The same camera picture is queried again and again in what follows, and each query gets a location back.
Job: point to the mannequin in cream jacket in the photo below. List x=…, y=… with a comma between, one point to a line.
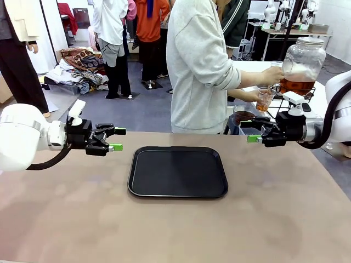
x=13, y=41

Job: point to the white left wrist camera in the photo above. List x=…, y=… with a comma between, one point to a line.
x=77, y=107

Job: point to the person in dark green jacket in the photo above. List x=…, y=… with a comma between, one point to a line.
x=235, y=24

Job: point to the person in orange top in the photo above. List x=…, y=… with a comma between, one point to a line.
x=149, y=24

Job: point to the pile of patterned clothes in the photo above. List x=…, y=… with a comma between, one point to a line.
x=82, y=64

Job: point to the person's left forearm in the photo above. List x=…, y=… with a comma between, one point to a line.
x=238, y=96

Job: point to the black plastic serving tray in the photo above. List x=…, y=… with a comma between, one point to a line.
x=178, y=175

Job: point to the person in white shirt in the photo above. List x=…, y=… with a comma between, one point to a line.
x=109, y=24

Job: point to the black vertical pole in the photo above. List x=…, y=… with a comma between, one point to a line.
x=292, y=27

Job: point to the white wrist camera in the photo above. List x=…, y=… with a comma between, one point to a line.
x=294, y=98
x=77, y=107

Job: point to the background workbench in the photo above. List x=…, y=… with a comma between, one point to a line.
x=274, y=31

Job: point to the person's right hand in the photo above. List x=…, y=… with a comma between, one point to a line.
x=271, y=76

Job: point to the red hanging garment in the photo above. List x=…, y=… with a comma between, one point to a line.
x=68, y=19

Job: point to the person's left hand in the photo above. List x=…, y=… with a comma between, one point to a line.
x=256, y=96

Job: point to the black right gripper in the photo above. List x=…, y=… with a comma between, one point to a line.
x=292, y=127

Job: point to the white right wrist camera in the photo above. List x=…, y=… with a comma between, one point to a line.
x=294, y=98

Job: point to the clear container of dark liquid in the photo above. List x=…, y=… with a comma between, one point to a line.
x=242, y=115

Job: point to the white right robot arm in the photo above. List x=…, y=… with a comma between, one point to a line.
x=338, y=90

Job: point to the clear plastic storage box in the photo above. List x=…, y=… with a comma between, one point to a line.
x=61, y=87

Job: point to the short clear plastic cup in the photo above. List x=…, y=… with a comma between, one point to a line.
x=263, y=104

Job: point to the grey metal box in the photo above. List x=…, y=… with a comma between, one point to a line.
x=318, y=28

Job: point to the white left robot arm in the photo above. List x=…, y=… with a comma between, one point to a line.
x=16, y=137

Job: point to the glass tea dispenser jar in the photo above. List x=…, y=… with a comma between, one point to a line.
x=304, y=65

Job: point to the person's right forearm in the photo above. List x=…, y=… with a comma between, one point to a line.
x=251, y=82

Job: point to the white side table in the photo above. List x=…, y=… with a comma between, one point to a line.
x=252, y=65

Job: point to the person in grey sweatshirt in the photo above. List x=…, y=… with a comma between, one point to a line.
x=197, y=68

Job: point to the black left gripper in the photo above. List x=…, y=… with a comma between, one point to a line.
x=79, y=135

